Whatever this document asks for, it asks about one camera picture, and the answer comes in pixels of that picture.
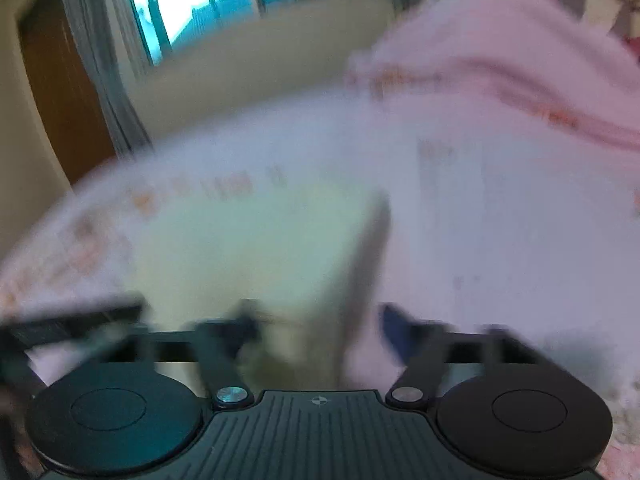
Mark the pale yellow knit sweater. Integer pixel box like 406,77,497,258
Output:
127,179,390,391

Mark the pink floral bed sheet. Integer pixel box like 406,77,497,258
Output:
1,91,639,479

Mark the brown wooden door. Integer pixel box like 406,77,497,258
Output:
18,0,115,184

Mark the pink blanket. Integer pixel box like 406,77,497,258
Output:
346,0,639,151

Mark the grey left curtain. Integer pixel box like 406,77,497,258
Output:
62,0,151,155

